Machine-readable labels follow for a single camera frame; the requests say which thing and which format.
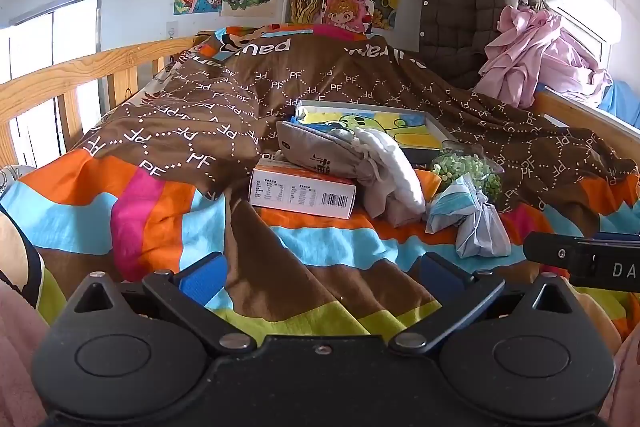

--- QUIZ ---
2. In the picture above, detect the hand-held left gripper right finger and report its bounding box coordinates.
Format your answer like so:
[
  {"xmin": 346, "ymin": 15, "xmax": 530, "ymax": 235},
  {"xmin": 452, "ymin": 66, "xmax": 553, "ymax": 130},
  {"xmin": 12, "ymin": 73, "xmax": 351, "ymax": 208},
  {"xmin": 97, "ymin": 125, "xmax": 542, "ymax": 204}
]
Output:
[{"xmin": 389, "ymin": 252, "xmax": 581, "ymax": 354}]

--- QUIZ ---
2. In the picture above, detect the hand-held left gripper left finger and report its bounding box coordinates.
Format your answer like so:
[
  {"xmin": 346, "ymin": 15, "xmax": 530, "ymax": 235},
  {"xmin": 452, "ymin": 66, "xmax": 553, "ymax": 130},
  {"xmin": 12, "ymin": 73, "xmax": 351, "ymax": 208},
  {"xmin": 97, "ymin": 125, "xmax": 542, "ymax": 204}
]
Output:
[{"xmin": 62, "ymin": 252, "xmax": 258, "ymax": 355}]

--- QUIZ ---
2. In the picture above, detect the pale blue-grey cloth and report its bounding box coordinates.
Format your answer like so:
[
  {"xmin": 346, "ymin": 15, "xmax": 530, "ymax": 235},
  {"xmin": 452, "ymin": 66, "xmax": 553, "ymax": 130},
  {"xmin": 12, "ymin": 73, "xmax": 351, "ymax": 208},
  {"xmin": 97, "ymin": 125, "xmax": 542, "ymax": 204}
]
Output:
[{"xmin": 455, "ymin": 192, "xmax": 512, "ymax": 259}]

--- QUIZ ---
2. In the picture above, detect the blue striped cloth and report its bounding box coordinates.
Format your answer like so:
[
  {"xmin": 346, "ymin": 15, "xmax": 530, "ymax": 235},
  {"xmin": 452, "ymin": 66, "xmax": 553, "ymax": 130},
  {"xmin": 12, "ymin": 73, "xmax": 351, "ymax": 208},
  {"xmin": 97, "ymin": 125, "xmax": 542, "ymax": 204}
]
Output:
[{"xmin": 425, "ymin": 174, "xmax": 484, "ymax": 235}]

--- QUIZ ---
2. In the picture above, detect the white knitted cloth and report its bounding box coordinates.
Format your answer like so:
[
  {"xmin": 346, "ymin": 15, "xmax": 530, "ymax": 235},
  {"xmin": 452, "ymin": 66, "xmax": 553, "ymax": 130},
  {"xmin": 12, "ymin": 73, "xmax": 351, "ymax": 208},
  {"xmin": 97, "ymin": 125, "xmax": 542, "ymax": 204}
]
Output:
[{"xmin": 352, "ymin": 128, "xmax": 427, "ymax": 229}]

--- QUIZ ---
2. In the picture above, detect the grey tray with cartoon picture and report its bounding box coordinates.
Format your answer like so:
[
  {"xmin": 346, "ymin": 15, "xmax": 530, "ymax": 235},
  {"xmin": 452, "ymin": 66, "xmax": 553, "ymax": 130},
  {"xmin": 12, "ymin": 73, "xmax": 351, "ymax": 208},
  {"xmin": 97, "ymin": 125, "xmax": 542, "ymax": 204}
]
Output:
[{"xmin": 292, "ymin": 99, "xmax": 454, "ymax": 166}]

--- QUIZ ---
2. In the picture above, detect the grey fabric pouch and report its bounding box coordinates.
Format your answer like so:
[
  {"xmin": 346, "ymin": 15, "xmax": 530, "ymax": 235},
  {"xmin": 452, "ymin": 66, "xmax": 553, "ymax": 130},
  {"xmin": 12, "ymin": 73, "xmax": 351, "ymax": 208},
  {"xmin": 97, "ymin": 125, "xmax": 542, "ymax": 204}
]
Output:
[{"xmin": 276, "ymin": 121, "xmax": 373, "ymax": 188}]

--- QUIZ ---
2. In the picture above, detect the glass bottle of green pieces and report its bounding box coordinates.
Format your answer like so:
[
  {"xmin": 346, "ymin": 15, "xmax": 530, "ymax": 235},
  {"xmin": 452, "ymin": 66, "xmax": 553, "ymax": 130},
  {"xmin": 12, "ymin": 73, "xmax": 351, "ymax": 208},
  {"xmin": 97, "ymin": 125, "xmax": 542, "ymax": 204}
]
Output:
[{"xmin": 430, "ymin": 147, "xmax": 504, "ymax": 204}]

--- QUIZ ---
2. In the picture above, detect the white and orange box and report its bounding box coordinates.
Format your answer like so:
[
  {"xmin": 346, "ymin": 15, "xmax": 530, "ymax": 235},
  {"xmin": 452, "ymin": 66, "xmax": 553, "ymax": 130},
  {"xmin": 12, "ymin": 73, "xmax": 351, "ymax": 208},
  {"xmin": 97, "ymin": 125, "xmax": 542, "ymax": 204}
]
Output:
[{"xmin": 248, "ymin": 157, "xmax": 357, "ymax": 221}]

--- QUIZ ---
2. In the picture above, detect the blue sheet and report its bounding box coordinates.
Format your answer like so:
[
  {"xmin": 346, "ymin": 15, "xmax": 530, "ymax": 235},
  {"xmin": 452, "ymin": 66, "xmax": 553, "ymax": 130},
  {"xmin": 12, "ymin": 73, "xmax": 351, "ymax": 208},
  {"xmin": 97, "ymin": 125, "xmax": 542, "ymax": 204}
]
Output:
[{"xmin": 597, "ymin": 79, "xmax": 640, "ymax": 130}]

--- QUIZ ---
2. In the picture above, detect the cartoon printed pillow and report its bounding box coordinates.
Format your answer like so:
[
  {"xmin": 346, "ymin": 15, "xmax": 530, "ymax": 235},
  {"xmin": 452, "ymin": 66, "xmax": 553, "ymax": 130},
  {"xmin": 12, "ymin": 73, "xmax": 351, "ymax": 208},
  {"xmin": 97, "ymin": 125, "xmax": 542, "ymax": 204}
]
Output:
[{"xmin": 0, "ymin": 164, "xmax": 67, "ymax": 325}]

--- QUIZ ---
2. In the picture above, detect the pink crumpled cloth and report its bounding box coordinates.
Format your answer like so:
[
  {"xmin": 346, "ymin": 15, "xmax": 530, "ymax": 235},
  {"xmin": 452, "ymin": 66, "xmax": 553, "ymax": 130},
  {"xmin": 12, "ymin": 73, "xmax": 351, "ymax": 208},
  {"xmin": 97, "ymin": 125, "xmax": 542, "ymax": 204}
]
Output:
[{"xmin": 475, "ymin": 4, "xmax": 614, "ymax": 110}]

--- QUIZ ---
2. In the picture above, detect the pink fleece garment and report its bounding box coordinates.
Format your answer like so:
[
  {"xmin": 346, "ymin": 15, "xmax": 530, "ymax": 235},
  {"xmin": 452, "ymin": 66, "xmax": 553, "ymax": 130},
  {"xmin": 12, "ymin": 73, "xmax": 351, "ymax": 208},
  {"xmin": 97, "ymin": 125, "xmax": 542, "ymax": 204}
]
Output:
[{"xmin": 0, "ymin": 279, "xmax": 53, "ymax": 427}]

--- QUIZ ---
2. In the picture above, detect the brown printed blanket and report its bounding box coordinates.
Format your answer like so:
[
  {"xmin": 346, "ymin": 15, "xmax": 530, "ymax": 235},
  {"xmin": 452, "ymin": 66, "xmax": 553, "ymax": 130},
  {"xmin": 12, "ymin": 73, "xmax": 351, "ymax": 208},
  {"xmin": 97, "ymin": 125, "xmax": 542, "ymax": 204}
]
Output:
[{"xmin": 0, "ymin": 24, "xmax": 640, "ymax": 345}]

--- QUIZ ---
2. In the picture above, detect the brown quilted jacket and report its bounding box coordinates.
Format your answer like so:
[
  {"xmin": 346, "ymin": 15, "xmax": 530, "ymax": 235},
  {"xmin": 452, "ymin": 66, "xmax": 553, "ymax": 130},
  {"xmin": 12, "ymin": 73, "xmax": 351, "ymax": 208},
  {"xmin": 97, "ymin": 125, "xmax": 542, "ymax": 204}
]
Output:
[{"xmin": 416, "ymin": 0, "xmax": 549, "ymax": 90}]

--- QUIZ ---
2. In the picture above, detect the window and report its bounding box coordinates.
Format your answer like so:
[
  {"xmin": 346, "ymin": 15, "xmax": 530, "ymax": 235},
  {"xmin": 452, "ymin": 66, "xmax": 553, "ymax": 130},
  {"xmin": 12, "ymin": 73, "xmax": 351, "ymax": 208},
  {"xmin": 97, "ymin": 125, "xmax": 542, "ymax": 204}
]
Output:
[{"xmin": 0, "ymin": 0, "xmax": 103, "ymax": 168}]

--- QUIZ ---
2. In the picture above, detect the wooden bed rail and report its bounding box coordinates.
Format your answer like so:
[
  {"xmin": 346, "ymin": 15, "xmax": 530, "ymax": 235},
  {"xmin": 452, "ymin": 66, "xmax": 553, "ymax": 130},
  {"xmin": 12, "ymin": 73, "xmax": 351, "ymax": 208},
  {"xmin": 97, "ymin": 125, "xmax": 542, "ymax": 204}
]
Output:
[
  {"xmin": 0, "ymin": 34, "xmax": 202, "ymax": 168},
  {"xmin": 532, "ymin": 88, "xmax": 640, "ymax": 144}
]

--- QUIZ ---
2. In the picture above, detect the pink blond figure wall poster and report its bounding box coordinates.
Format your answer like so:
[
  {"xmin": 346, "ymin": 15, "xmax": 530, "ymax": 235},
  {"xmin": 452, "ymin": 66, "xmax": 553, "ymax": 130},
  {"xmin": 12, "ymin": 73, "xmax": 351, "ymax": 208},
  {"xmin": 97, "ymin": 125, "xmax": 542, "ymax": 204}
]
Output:
[{"xmin": 322, "ymin": 0, "xmax": 376, "ymax": 34}]

